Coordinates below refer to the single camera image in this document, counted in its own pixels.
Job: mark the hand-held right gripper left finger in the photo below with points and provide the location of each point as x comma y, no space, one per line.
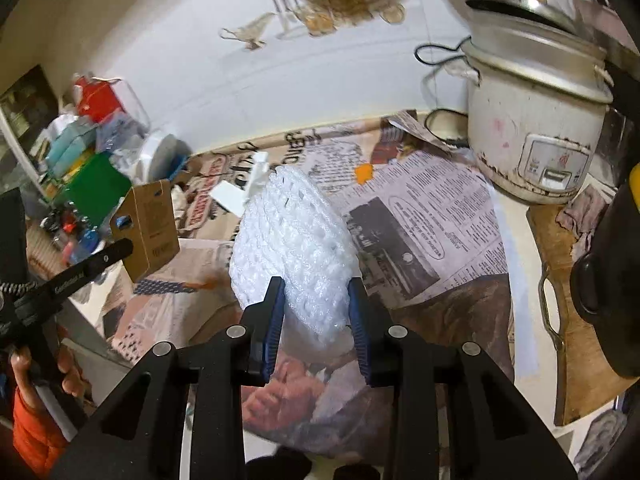
271,322

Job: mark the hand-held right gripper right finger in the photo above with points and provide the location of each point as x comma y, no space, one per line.
361,332

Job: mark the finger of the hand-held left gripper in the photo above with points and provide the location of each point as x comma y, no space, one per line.
75,272
124,221

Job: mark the brown cardboard box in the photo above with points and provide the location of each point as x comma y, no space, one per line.
152,230

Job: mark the white bubble wrap roll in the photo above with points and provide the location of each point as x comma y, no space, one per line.
295,250

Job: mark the small white box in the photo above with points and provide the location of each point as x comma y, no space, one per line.
227,197

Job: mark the person's left forearm orange sleeve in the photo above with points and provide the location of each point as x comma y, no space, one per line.
35,430

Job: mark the person's left hand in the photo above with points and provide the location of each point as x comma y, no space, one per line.
71,375

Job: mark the green plastic board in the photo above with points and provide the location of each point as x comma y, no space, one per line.
97,187

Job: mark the brown cardboard cutout piece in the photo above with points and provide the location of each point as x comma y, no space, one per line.
186,176

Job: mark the teal packets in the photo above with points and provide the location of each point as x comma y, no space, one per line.
70,147

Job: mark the clear plastic storage box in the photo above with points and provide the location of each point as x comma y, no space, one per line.
110,105

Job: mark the newspaper print tablecloth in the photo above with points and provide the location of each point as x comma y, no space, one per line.
430,220

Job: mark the white paper scrap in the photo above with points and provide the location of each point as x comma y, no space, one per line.
259,172

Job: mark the small orange peel piece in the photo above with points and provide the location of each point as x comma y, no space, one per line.
365,172

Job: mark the wooden cutting board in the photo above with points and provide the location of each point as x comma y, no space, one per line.
575,320

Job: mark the dark crumpled cloth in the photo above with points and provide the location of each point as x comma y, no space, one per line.
580,215

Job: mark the black and yellow container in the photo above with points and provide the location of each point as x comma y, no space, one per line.
612,280

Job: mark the patterned cloth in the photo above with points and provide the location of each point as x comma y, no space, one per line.
602,440

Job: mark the white rice cooker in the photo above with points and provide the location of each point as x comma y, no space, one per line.
530,120

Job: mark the clear plastic snack container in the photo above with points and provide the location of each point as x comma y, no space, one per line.
340,10

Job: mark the dark pot lid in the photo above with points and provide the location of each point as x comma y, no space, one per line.
520,5

